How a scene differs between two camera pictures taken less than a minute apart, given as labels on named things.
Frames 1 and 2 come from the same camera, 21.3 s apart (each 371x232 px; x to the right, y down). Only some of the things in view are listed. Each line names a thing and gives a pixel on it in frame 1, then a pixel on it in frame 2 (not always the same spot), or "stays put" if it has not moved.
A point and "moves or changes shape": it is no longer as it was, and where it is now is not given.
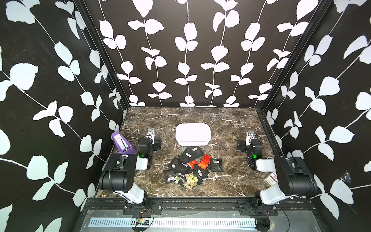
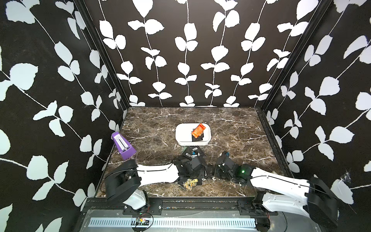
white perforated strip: [175, 223] stays put
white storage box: [193, 134] stays put
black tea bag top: [192, 152] stays put
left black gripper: [156, 145] → [202, 175]
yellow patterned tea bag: [191, 181] stays put
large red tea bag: [205, 162] moves or changes shape
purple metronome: [122, 145] stays put
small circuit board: [142, 222] stays put
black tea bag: [215, 165] moves or changes shape
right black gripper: [244, 145] → [216, 170]
